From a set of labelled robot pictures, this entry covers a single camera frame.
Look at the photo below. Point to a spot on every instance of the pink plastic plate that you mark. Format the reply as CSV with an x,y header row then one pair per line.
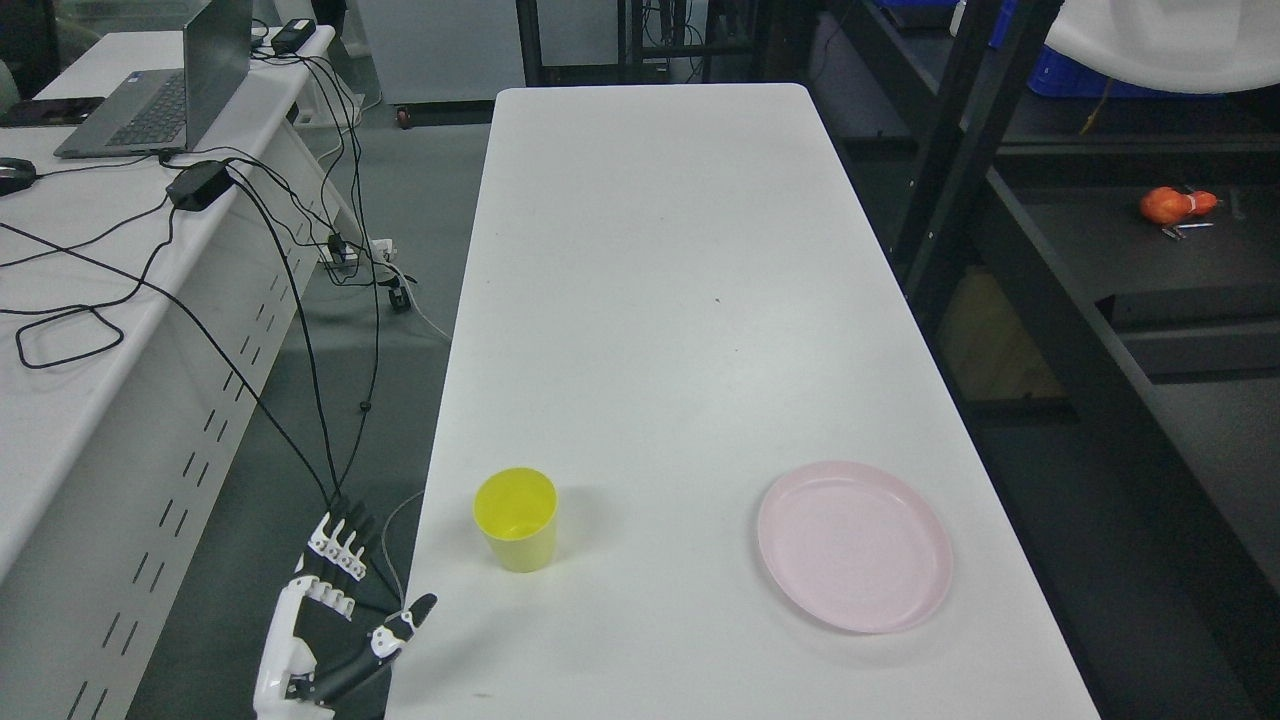
x,y
855,547

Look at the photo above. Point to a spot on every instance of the white power strip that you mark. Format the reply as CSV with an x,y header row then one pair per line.
x,y
339,254

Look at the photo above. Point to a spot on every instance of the white table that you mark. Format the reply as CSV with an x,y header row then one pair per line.
x,y
672,298

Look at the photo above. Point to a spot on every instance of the yellow plastic cup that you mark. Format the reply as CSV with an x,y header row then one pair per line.
x,y
517,511

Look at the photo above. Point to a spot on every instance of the orange toy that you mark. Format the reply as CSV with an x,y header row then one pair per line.
x,y
1166,206

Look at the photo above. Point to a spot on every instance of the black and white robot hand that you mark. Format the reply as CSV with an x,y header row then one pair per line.
x,y
315,652

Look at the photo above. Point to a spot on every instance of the black power adapter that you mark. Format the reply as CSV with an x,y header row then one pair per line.
x,y
292,36
197,187

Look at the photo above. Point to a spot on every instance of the black metal shelf rack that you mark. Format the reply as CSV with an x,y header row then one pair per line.
x,y
1118,376

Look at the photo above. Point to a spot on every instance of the grey laptop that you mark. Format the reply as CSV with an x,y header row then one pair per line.
x,y
170,110

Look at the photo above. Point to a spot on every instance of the black computer mouse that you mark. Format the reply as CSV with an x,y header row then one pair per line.
x,y
16,175

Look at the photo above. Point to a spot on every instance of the white side desk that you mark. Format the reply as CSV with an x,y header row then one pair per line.
x,y
134,337

